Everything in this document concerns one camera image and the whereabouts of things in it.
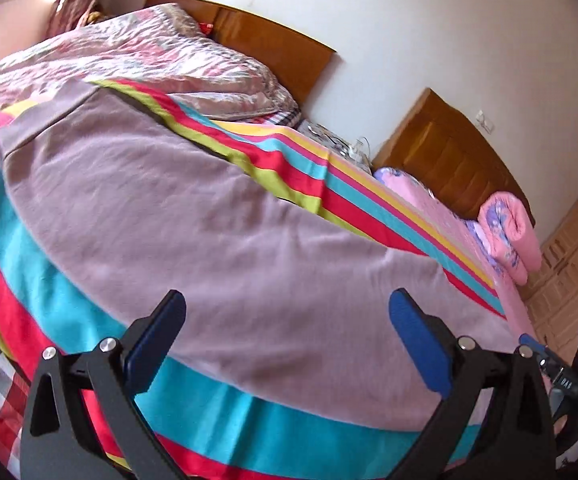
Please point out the white wall socket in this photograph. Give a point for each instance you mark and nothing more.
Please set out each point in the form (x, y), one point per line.
(486, 121)

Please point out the lilac pants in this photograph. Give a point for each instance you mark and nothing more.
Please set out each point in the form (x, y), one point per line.
(219, 240)

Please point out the light wooden wardrobe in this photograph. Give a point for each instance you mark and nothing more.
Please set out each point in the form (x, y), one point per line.
(569, 270)

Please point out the padded wooden headboard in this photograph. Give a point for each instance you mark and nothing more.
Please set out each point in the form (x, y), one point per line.
(444, 160)

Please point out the striped colourful towel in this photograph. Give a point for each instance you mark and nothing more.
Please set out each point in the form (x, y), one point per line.
(279, 160)

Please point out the nightstand with patterned cloth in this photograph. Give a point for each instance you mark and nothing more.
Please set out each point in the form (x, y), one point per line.
(329, 137)

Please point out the pink grey floral quilt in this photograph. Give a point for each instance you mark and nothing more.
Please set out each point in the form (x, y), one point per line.
(144, 55)

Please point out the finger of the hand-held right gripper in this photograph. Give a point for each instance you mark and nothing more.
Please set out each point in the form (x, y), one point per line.
(531, 344)

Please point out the pink bed sheet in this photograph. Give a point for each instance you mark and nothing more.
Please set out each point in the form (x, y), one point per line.
(419, 200)

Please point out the plain wooden headboard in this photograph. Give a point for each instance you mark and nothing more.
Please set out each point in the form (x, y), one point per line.
(269, 45)

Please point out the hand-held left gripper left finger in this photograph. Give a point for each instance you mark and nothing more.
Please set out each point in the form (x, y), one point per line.
(154, 340)

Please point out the purple floral pillow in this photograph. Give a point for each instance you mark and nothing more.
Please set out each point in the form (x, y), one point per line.
(479, 240)

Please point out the rolled pink floral quilt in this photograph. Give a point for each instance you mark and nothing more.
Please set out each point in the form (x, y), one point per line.
(516, 235)

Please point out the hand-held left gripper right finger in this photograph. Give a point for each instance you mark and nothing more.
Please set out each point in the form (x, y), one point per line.
(419, 345)

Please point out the white charger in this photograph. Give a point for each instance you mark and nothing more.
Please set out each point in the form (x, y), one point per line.
(356, 148)

